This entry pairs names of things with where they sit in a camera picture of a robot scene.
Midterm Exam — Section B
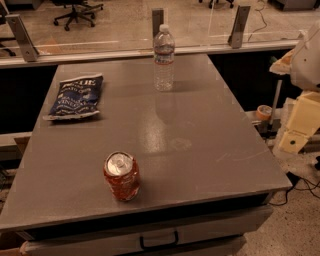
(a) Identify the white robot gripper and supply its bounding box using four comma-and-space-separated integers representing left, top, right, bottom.
269, 21, 320, 154

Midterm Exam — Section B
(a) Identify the clear plastic water bottle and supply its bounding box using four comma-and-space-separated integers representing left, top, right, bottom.
153, 24, 175, 91

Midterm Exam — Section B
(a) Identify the grey pole with green tip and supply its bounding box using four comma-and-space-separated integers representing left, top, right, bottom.
268, 56, 283, 132

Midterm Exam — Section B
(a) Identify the grey table drawer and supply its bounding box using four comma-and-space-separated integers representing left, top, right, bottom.
23, 205, 273, 256

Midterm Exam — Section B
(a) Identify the orange soda can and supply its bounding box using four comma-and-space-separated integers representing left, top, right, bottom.
103, 151, 140, 201

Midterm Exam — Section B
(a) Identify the blue chip bag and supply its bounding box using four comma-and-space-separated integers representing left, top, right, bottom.
43, 73, 103, 121

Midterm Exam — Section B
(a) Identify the black office chair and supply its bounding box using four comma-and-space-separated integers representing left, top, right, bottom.
50, 0, 104, 31

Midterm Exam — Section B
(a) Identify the right metal bracket post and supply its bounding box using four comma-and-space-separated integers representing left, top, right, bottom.
228, 6, 251, 49

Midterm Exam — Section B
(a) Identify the metal bracket post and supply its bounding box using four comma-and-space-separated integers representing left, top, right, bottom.
228, 6, 251, 49
152, 8, 164, 36
6, 14, 39, 62

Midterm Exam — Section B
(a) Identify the black floor cable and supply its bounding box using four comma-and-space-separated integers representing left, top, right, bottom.
268, 171, 320, 207

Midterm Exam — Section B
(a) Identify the middle metal bracket post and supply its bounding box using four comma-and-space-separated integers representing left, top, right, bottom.
152, 8, 164, 36

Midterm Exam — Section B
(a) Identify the black drawer handle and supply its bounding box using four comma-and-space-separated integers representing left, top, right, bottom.
139, 231, 179, 251

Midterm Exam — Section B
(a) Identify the left metal bracket post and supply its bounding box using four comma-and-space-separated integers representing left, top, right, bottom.
6, 14, 39, 62

